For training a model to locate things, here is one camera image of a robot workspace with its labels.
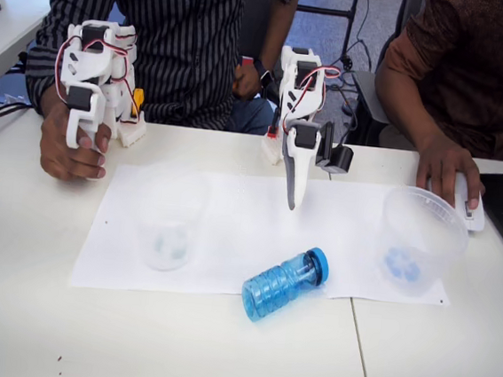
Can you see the red table clamp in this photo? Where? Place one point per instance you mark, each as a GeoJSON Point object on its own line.
{"type": "Point", "coordinates": [273, 132]}

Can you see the clear cup, green symbol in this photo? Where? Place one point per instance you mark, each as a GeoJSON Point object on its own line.
{"type": "Point", "coordinates": [165, 251]}

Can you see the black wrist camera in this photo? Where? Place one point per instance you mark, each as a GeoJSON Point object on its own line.
{"type": "Point", "coordinates": [341, 159]}

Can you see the left hand of striped-shirt person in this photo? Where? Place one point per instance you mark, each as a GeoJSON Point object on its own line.
{"type": "Point", "coordinates": [246, 81]}

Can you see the white paper sheet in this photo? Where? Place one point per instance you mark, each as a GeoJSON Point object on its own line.
{"type": "Point", "coordinates": [345, 233]}
{"type": "Point", "coordinates": [108, 237]}

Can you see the blue plastic bottle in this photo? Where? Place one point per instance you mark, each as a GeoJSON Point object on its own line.
{"type": "Point", "coordinates": [273, 288]}

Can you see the bare left forearm, striped-shirt person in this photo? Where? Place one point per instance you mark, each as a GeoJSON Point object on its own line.
{"type": "Point", "coordinates": [278, 26]}

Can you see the bare right forearm, brown-shirt person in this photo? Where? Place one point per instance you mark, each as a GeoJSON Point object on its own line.
{"type": "Point", "coordinates": [403, 96]}

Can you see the person in brown shirt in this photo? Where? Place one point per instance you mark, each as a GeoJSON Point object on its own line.
{"type": "Point", "coordinates": [477, 63]}

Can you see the orange table clamp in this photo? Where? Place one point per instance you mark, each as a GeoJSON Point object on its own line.
{"type": "Point", "coordinates": [138, 99]}

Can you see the right hand of brown-shirt person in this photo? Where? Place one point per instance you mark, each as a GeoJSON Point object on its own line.
{"type": "Point", "coordinates": [445, 162]}

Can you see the person in striped shirt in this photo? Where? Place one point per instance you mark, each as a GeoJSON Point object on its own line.
{"type": "Point", "coordinates": [181, 35]}

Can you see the right hand of striped-shirt person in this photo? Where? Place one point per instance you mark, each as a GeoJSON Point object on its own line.
{"type": "Point", "coordinates": [58, 156]}

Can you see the white computer mouse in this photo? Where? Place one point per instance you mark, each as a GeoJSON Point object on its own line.
{"type": "Point", "coordinates": [473, 219]}

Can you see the clear cup, blue recycling symbol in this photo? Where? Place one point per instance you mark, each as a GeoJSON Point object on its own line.
{"type": "Point", "coordinates": [420, 240]}

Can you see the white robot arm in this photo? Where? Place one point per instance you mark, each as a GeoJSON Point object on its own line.
{"type": "Point", "coordinates": [296, 74]}

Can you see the white leader arm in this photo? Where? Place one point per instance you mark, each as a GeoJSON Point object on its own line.
{"type": "Point", "coordinates": [85, 65]}

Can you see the black smartwatch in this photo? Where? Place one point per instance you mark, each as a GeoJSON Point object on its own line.
{"type": "Point", "coordinates": [264, 76]}

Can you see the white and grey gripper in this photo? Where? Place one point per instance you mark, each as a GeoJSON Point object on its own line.
{"type": "Point", "coordinates": [297, 163]}

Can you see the grey office chair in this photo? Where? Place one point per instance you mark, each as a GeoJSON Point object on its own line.
{"type": "Point", "coordinates": [366, 106]}

